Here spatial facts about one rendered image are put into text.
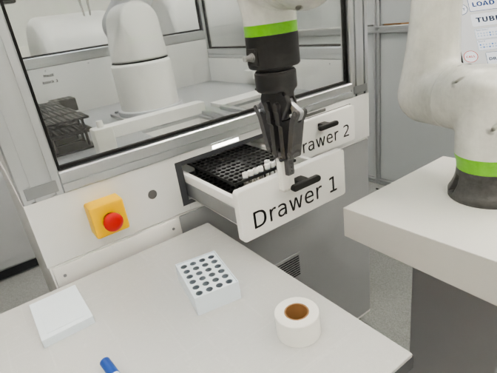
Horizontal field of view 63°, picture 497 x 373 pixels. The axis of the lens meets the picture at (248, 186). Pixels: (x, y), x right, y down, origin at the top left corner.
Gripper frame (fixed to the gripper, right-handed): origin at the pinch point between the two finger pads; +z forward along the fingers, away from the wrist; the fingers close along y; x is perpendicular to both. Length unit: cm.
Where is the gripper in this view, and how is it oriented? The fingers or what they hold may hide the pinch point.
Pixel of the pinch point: (285, 173)
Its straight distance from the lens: 80.3
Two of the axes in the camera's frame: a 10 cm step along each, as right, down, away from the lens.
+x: 8.0, -3.3, 4.9
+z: 1.3, 9.1, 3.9
